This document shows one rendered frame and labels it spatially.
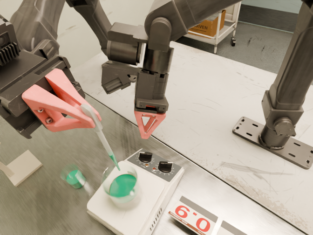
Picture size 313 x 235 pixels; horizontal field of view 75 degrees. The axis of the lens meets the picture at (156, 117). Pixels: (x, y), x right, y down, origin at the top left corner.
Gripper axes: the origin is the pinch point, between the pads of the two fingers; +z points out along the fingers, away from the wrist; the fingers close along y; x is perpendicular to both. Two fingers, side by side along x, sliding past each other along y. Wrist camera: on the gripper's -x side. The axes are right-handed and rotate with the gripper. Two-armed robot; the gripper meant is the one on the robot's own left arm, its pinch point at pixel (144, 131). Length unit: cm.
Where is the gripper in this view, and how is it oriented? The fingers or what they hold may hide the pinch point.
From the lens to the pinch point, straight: 47.9
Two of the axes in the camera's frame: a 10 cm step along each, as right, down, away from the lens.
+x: 9.8, 1.3, 1.6
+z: -1.8, 9.0, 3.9
